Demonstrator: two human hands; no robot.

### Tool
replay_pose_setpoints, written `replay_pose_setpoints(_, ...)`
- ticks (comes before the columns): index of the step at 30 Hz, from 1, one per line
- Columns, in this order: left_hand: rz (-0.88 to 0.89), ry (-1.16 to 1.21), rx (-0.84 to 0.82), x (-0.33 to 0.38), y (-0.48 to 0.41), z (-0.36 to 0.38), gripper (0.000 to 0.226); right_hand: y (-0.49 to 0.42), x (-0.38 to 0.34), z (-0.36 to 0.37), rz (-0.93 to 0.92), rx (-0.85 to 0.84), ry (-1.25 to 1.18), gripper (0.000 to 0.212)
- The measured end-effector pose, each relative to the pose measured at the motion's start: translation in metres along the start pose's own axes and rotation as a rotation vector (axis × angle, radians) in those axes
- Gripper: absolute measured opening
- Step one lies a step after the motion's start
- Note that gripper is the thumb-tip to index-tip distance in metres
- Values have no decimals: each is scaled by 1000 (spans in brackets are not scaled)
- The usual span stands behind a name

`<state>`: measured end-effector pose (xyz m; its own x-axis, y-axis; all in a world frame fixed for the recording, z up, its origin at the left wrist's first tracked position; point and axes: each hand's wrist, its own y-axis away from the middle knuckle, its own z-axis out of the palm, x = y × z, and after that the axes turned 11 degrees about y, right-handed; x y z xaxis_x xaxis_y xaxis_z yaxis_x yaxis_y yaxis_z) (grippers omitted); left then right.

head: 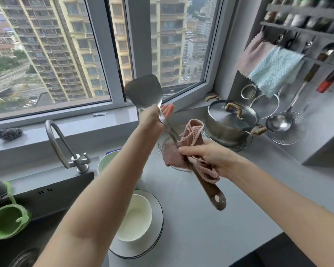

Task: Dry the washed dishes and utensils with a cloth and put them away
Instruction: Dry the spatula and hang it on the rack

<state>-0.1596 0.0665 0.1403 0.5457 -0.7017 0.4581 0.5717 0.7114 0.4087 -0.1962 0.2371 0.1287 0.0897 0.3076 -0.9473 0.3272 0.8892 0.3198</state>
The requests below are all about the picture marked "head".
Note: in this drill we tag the person's left hand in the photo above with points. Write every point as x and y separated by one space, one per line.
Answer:
153 118

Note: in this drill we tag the person's right hand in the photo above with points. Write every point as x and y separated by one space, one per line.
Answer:
211 157

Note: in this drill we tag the pink dish cloth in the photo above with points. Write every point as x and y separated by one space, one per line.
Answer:
192 133

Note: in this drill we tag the pale green bowl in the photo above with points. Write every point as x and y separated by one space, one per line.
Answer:
105 162

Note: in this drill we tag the small white bowl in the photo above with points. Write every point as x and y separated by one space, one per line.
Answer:
136 219

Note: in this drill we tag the person's left forearm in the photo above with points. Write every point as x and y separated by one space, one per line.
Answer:
100 205

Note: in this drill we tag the person's right forearm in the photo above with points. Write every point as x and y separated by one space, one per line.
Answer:
289 208

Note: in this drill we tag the stainless steel pot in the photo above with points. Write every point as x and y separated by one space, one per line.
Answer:
222 133

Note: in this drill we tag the steel pot lid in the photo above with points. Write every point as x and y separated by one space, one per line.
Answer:
225 116

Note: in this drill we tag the small grey sachet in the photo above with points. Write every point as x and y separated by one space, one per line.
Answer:
99 114

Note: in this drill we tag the medium steel mesh strainer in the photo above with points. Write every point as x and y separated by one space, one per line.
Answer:
265 107

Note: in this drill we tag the open grey window sash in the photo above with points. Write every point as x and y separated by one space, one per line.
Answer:
139 38

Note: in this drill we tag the small steel drinking faucet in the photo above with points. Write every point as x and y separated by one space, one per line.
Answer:
57 141

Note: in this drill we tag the light blue fluffy cloth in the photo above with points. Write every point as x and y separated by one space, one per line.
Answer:
275 69

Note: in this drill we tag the pink zigzag-edged cloth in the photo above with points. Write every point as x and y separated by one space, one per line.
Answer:
253 55

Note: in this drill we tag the yellow apartment building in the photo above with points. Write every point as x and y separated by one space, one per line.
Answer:
58 52

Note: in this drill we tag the stainless steel sink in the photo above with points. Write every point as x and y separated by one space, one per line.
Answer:
44 197

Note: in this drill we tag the steel wool scrubber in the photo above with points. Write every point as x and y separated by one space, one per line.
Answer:
7 134

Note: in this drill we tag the brown glass bottle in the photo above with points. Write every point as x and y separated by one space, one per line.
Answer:
270 13

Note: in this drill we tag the green silicone cup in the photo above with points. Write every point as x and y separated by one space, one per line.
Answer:
5 223

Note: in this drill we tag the sink drain strainer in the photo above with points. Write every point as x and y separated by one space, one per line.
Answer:
25 259

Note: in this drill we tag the grey window frame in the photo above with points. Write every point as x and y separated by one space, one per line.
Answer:
103 52

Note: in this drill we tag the dark wall spice rack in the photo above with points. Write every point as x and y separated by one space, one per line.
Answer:
300 27

